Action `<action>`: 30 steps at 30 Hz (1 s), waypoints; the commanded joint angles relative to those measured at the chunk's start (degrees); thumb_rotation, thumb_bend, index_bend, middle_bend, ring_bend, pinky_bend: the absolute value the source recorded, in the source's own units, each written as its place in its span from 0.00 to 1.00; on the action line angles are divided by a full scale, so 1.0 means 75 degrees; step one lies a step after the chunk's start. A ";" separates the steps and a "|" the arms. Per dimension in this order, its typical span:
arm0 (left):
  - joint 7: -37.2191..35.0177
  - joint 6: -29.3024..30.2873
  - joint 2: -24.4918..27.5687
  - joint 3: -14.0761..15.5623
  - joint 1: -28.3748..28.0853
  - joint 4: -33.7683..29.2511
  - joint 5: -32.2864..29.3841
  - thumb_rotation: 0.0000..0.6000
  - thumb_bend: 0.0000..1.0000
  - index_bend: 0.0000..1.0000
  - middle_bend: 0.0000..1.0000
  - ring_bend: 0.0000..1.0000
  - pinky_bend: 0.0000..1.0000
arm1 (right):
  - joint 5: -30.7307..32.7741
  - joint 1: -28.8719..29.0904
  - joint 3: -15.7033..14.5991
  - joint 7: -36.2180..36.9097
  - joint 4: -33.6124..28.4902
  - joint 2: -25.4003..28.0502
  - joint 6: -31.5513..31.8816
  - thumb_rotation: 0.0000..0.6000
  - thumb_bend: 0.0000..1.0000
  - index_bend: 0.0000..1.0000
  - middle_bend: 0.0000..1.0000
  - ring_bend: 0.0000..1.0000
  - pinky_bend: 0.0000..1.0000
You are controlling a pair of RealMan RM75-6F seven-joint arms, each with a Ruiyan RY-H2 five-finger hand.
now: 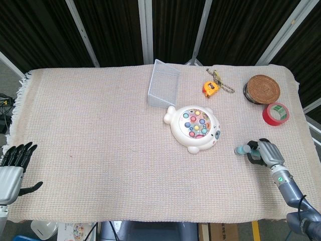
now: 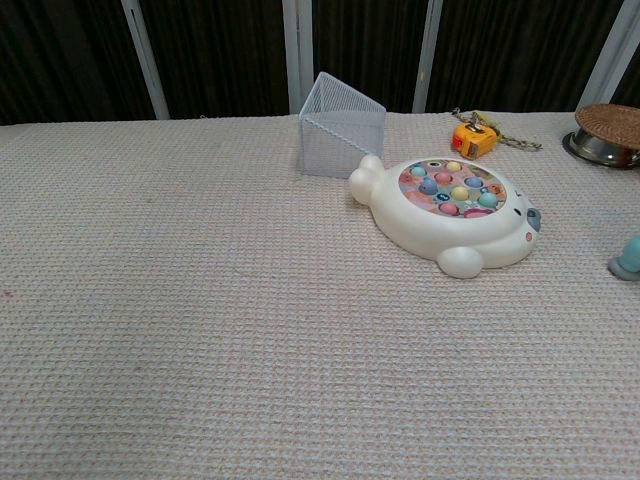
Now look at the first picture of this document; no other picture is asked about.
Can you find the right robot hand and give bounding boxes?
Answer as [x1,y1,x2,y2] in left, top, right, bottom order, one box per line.
[246,138,285,169]

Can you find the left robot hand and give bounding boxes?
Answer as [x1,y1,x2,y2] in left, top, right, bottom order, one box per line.
[0,141,44,205]

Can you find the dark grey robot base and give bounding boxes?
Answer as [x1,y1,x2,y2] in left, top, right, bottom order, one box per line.
[100,221,199,241]

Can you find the red tape roll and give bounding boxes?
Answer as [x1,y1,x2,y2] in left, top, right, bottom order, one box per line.
[262,101,290,127]

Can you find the stainless steel bowl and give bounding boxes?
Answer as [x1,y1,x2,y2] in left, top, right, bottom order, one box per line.
[242,82,267,104]

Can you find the round woven rattan coaster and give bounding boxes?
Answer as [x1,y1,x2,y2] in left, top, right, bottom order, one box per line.
[246,74,281,105]

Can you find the white plastic appliance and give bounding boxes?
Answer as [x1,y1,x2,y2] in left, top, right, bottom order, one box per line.
[30,220,60,239]

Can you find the orange tape measure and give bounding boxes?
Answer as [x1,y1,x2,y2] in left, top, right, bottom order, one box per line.
[202,80,220,98]

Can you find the printed toy packaging box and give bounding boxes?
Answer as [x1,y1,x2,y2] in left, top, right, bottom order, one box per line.
[57,221,97,241]

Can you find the white seal fishing toy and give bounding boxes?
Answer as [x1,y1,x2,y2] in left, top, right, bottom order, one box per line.
[164,105,222,155]

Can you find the brown cardboard box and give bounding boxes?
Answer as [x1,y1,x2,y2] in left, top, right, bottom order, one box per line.
[198,221,239,241]

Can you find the beige woven table cloth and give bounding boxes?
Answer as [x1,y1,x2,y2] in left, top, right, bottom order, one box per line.
[6,63,316,224]

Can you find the black pleated curtain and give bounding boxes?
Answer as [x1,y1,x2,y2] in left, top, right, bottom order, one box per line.
[0,0,321,118]

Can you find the white metal frame post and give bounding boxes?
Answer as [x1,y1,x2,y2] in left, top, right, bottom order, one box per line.
[0,51,26,79]
[137,0,154,66]
[256,0,314,66]
[302,97,321,147]
[65,0,101,68]
[185,0,214,67]

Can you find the black cable bundle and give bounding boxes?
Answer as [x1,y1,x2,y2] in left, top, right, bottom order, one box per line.
[0,92,16,134]

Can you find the beaded chain keyring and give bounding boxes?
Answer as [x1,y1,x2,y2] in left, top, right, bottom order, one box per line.
[205,68,236,94]

